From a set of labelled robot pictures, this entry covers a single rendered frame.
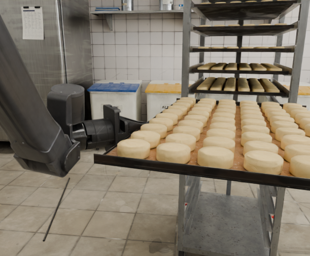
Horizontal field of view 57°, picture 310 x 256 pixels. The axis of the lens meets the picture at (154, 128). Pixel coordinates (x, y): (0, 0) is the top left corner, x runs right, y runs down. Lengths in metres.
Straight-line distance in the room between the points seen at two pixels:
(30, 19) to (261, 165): 2.97
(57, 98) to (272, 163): 0.34
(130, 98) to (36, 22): 1.18
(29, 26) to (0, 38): 2.87
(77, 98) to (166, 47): 3.24
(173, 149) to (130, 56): 3.40
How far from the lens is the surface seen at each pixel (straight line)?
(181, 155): 0.40
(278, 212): 1.48
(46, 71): 3.15
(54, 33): 3.09
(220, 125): 0.58
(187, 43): 1.29
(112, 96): 3.20
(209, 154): 0.40
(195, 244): 1.65
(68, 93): 0.51
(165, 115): 0.64
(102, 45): 3.87
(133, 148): 0.42
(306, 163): 0.42
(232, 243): 1.69
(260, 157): 0.41
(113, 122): 0.56
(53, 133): 0.45
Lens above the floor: 1.14
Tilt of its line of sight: 15 degrees down
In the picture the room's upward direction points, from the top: straight up
